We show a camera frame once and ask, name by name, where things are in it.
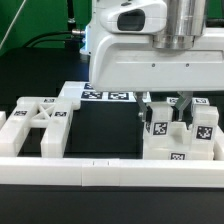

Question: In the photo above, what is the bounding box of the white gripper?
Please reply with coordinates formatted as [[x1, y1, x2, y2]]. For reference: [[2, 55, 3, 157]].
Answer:
[[88, 0, 224, 122]]

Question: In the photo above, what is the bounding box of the white chair seat part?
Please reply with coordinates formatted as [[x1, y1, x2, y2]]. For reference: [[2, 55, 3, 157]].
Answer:
[[143, 122, 214, 160]]

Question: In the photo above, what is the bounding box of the white tagged cube left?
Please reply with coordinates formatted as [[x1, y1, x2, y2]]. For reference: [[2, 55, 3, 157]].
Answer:
[[166, 97, 180, 109]]

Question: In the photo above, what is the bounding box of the white tagged cube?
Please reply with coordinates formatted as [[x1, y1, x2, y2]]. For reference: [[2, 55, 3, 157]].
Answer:
[[191, 97, 210, 116], [166, 97, 180, 109]]

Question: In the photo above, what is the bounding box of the white tagged cube right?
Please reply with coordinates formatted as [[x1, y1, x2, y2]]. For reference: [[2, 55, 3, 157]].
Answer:
[[191, 97, 210, 116]]

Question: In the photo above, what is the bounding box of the white U-shaped fence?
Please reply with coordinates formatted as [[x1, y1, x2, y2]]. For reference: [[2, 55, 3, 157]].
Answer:
[[0, 110, 224, 188]]

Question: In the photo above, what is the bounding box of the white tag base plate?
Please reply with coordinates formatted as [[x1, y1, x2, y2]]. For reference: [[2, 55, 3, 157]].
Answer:
[[59, 81, 135, 102]]

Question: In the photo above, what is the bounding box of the black cable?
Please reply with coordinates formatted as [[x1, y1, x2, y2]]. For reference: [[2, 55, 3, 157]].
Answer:
[[24, 29, 87, 48]]

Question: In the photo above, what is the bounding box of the white chair back frame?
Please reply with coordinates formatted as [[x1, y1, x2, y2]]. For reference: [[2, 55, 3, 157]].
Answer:
[[0, 96, 82, 158]]

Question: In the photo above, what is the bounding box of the white cord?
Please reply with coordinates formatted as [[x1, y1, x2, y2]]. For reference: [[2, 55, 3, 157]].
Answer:
[[0, 0, 28, 51]]

